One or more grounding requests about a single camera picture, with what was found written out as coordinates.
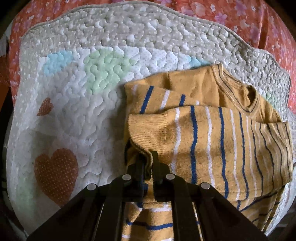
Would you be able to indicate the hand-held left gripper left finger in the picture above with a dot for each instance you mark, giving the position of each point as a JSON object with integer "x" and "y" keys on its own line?
{"x": 138, "y": 170}

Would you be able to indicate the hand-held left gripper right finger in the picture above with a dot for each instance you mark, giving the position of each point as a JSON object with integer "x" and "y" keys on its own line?
{"x": 156, "y": 170}

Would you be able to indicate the mustard striped knit sweater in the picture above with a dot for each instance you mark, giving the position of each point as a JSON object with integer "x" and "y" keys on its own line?
{"x": 208, "y": 143}

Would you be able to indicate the white quilted heart-print mat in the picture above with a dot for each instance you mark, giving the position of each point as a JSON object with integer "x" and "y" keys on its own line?
{"x": 81, "y": 92}

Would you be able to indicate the orange floral bedsheet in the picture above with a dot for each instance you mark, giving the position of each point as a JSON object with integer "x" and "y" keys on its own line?
{"x": 254, "y": 20}

